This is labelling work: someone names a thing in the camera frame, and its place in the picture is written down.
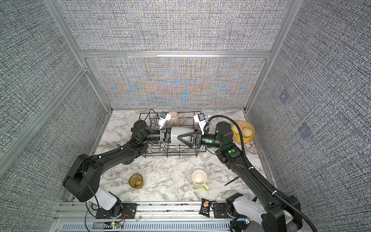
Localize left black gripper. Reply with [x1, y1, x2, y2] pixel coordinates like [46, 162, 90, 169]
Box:
[142, 130, 183, 146]

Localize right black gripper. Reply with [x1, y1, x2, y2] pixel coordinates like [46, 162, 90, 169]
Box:
[180, 129, 226, 152]

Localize white grey ceramic mug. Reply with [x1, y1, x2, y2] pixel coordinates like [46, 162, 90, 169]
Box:
[170, 126, 197, 146]

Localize pink ceramic mug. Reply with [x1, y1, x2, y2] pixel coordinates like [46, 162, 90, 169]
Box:
[167, 111, 185, 128]

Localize black wire dish rack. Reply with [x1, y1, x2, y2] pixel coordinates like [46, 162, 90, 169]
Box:
[133, 110, 206, 157]

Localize light green ceramic mug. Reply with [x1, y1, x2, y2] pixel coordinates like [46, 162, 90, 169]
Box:
[191, 170, 210, 191]

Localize amber glass cup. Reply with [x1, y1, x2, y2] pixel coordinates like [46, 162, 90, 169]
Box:
[128, 174, 144, 189]

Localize clear glass cup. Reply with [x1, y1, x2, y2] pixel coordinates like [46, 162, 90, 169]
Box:
[200, 153, 211, 162]

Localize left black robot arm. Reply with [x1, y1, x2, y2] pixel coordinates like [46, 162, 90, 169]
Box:
[62, 120, 171, 218]

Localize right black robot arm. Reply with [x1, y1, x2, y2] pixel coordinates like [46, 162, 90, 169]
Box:
[171, 122, 304, 232]

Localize black stirring stick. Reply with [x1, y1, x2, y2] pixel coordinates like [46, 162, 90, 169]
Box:
[224, 177, 239, 186]

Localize black snack packet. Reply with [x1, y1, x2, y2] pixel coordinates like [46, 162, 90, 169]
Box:
[199, 198, 213, 218]

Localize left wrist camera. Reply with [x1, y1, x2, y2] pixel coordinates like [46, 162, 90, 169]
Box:
[158, 112, 172, 129]

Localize yellow bowl with green handle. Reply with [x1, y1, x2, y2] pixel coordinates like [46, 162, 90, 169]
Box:
[231, 120, 255, 144]

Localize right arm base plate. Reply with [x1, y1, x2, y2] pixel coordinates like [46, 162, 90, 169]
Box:
[212, 203, 232, 219]

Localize black corrugated cable conduit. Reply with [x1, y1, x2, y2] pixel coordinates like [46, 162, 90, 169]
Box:
[204, 114, 319, 232]

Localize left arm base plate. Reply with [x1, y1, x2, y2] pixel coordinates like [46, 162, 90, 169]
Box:
[95, 203, 138, 219]

